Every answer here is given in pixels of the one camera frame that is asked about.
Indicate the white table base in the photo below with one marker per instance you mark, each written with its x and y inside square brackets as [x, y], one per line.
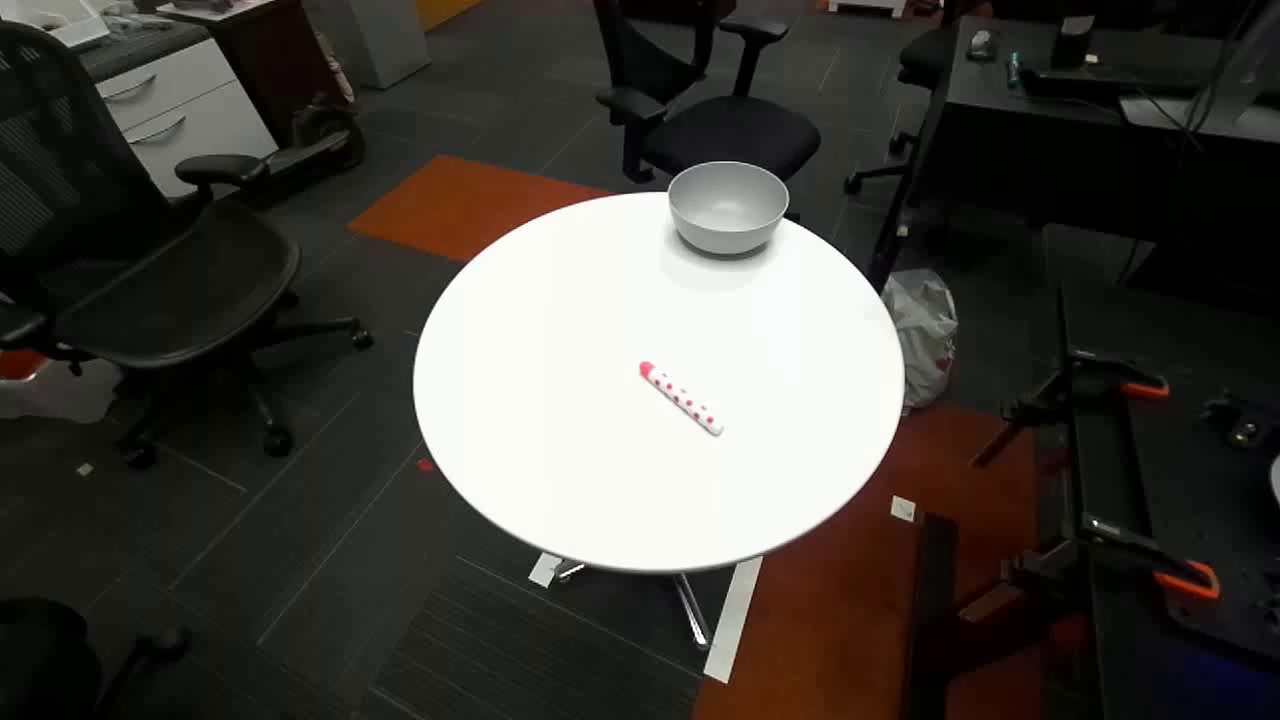
[734, 623]

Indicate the dark brown cabinet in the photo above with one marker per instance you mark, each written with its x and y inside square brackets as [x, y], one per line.
[286, 54]

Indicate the computer mouse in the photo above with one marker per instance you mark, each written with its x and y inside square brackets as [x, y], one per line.
[983, 47]

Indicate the black workbench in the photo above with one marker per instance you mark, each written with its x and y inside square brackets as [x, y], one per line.
[1175, 535]

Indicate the black padded office chair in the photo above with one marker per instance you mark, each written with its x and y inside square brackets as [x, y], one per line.
[724, 130]

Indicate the white marker with red dots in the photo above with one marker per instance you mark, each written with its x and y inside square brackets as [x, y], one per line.
[680, 398]

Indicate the black chair with armrest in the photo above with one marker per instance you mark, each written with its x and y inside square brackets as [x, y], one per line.
[40, 661]

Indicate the black mesh office chair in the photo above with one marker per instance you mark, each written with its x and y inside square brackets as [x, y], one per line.
[173, 287]

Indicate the black office desk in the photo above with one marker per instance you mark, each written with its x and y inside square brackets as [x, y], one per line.
[1067, 124]

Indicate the white drawer cabinet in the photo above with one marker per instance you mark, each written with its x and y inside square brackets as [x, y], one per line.
[186, 104]

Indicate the white plastic bag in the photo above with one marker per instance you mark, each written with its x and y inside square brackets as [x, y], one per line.
[922, 324]

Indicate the small black box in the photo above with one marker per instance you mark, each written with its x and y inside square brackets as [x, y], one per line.
[1074, 43]

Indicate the grey bowl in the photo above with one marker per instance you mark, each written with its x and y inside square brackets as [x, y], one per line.
[724, 211]

